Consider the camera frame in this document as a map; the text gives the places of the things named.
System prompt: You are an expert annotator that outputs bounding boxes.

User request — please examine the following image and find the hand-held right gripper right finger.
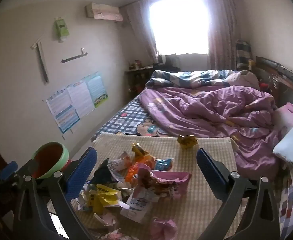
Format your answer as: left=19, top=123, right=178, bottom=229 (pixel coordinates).
left=196, top=148, right=280, bottom=240

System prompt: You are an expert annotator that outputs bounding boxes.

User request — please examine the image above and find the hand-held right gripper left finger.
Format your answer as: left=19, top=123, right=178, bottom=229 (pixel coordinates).
left=13, top=147, right=98, bottom=240

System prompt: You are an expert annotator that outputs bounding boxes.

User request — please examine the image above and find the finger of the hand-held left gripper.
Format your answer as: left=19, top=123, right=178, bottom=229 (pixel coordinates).
left=18, top=159, right=40, bottom=178
left=0, top=161, right=19, bottom=181

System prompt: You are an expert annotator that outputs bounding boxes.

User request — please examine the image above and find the green rimmed red bin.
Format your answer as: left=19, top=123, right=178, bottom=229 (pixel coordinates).
left=31, top=142, right=70, bottom=180

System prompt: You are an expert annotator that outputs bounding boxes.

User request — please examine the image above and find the dark blue wrapper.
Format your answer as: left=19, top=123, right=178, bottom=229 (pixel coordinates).
left=93, top=158, right=122, bottom=184

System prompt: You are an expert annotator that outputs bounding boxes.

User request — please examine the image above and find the yellow snack wrapper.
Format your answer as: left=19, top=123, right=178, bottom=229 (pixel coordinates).
left=90, top=184, right=120, bottom=214

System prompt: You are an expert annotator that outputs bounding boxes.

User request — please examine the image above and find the gold snack wrapper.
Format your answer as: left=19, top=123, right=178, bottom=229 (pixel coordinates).
left=178, top=135, right=198, bottom=150

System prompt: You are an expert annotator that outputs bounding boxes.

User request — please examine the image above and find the blue white wrapper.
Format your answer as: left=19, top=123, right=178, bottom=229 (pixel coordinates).
left=153, top=158, right=174, bottom=172

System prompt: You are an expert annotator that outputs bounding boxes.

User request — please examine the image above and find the pink white paper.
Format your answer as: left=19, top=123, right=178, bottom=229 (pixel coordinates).
left=94, top=212, right=117, bottom=227

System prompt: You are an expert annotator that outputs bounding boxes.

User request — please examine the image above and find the pink snack bag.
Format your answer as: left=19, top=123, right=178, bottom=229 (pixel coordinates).
left=136, top=166, right=192, bottom=198

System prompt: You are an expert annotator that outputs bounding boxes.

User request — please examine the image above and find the orange plastic wrapper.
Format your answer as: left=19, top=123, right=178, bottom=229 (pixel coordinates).
left=126, top=155, right=157, bottom=183

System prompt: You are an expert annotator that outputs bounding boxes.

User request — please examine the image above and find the yellow black wrapper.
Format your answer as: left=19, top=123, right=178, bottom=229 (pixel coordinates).
left=131, top=143, right=152, bottom=160

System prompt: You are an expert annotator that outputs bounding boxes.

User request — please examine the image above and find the white milk carton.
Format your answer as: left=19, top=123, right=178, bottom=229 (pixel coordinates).
left=120, top=187, right=159, bottom=223

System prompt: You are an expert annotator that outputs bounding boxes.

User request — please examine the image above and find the beige checked mat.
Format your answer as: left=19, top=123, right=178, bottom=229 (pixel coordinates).
left=48, top=133, right=239, bottom=240

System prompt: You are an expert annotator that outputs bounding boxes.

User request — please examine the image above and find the purple duvet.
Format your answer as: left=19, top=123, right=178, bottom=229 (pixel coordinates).
left=139, top=85, right=284, bottom=180

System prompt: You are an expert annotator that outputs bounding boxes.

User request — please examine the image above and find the plaid cartoon bedsheet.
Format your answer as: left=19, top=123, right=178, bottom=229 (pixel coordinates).
left=91, top=96, right=167, bottom=142

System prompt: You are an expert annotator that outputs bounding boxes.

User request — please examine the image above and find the white pillow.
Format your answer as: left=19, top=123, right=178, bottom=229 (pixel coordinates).
left=273, top=112, right=293, bottom=165

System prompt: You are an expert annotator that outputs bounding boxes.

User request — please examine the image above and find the checked patchwork blanket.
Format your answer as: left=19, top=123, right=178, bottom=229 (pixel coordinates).
left=278, top=165, right=293, bottom=240

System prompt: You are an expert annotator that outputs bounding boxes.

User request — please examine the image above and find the pink pillow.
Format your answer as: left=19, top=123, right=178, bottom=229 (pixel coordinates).
left=273, top=102, right=293, bottom=138

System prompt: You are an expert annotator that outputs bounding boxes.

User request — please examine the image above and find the blue patchwork quilt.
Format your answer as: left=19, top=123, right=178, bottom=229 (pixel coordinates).
left=146, top=69, right=237, bottom=88

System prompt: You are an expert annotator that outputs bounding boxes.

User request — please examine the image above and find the beige plush pillow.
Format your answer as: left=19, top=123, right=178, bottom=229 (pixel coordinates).
left=226, top=70, right=260, bottom=90

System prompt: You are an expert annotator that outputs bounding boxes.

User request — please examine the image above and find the cluttered side table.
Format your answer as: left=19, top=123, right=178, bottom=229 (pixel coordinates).
left=125, top=60, right=154, bottom=98

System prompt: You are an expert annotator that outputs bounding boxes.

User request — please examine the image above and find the dark wooden headboard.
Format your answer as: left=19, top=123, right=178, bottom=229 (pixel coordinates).
left=253, top=56, right=293, bottom=110

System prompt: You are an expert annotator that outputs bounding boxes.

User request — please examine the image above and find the folded plaid blanket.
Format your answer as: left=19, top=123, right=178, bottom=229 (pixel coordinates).
left=236, top=40, right=252, bottom=69

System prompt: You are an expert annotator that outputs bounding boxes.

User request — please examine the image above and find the pale curtain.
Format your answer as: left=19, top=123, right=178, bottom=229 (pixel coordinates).
left=123, top=1, right=159, bottom=64
left=206, top=0, right=238, bottom=70

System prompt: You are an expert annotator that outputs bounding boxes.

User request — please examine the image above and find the bright window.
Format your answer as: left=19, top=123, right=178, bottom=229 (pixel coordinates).
left=148, top=0, right=209, bottom=55

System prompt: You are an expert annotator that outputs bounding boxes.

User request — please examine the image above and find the blue bordered wall poster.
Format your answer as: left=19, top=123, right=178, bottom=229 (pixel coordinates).
left=46, top=86, right=80, bottom=134

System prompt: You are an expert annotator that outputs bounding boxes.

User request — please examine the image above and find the white wall poster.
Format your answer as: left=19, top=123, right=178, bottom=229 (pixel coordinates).
left=67, top=79, right=95, bottom=120

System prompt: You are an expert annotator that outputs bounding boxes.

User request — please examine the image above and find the green blue wall poster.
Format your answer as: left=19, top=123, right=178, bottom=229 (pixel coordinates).
left=85, top=71, right=109, bottom=108

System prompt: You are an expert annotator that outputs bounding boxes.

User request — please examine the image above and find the metal wall bracket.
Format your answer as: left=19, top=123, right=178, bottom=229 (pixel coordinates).
left=31, top=36, right=50, bottom=84

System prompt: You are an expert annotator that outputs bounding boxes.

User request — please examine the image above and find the metal wall rail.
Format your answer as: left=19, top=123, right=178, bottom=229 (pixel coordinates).
left=61, top=48, right=88, bottom=64

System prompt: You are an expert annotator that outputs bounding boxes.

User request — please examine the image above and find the green wall box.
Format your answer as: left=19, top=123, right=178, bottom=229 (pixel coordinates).
left=54, top=17, right=70, bottom=43

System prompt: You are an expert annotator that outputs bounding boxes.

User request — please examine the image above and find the wall air conditioner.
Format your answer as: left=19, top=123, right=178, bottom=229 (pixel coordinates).
left=85, top=2, right=124, bottom=22

